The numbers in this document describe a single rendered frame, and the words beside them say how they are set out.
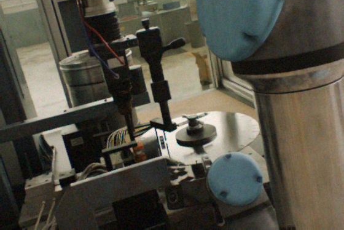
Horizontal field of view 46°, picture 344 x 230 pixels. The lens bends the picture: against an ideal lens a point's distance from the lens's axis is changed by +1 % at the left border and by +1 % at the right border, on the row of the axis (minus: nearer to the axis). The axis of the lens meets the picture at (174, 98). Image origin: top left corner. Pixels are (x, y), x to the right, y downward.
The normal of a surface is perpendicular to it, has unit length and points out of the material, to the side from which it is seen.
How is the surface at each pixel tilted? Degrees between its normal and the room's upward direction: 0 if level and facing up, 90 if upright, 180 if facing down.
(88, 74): 90
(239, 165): 58
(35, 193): 90
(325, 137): 86
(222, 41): 83
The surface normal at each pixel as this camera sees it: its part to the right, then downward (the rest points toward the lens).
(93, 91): -0.06, 0.30
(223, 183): -0.03, -0.27
